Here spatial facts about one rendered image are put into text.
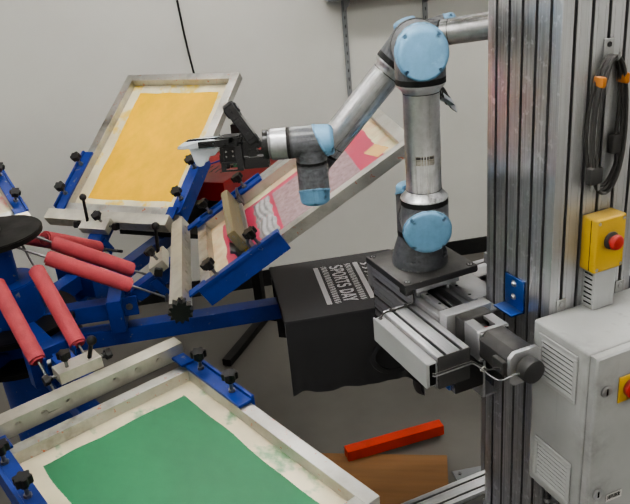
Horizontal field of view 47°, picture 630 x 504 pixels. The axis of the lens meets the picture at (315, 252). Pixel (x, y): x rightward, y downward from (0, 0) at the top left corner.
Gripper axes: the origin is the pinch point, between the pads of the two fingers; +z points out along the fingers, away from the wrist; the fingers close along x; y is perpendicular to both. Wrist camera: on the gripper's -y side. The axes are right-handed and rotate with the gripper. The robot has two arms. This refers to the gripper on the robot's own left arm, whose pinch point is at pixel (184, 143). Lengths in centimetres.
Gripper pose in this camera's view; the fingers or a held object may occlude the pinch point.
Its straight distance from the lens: 177.9
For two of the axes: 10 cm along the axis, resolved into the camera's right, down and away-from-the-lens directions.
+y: 0.9, 9.6, 2.8
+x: 0.2, -2.8, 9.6
